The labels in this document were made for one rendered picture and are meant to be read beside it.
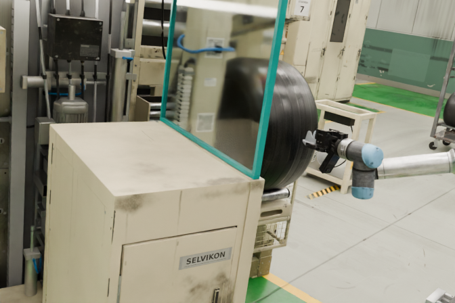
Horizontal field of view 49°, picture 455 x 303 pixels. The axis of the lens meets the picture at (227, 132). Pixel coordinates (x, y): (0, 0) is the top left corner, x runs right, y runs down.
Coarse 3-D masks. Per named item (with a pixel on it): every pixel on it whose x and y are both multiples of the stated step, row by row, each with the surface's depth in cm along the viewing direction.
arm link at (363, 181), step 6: (354, 168) 170; (354, 174) 170; (360, 174) 168; (366, 174) 168; (372, 174) 168; (354, 180) 170; (360, 180) 169; (366, 180) 168; (372, 180) 169; (354, 186) 171; (360, 186) 169; (366, 186) 169; (372, 186) 170; (354, 192) 171; (360, 192) 170; (366, 192) 169; (372, 192) 171; (360, 198) 170; (366, 198) 170
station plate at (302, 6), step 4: (296, 0) 231; (300, 0) 233; (304, 0) 234; (308, 0) 235; (296, 4) 232; (300, 4) 233; (304, 4) 235; (308, 4) 236; (296, 8) 233; (300, 8) 234; (304, 8) 235; (308, 8) 237; (296, 12) 233; (300, 12) 235; (304, 12) 236; (308, 12) 237
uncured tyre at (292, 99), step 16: (288, 64) 208; (288, 80) 197; (304, 80) 203; (288, 96) 193; (304, 96) 197; (272, 112) 188; (288, 112) 190; (304, 112) 195; (272, 128) 188; (288, 128) 190; (304, 128) 195; (272, 144) 188; (288, 144) 192; (304, 144) 196; (272, 160) 191; (288, 160) 195; (304, 160) 200; (272, 176) 197; (288, 176) 202
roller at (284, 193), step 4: (284, 188) 219; (264, 192) 212; (268, 192) 213; (272, 192) 214; (276, 192) 215; (280, 192) 216; (284, 192) 217; (288, 192) 218; (264, 196) 211; (268, 196) 212; (272, 196) 213; (276, 196) 214; (280, 196) 216; (284, 196) 217; (288, 196) 219; (264, 200) 212; (268, 200) 214
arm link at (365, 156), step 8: (352, 144) 171; (360, 144) 169; (368, 144) 168; (352, 152) 169; (360, 152) 167; (368, 152) 164; (376, 152) 164; (352, 160) 171; (360, 160) 167; (368, 160) 164; (376, 160) 165; (360, 168) 168; (368, 168) 167
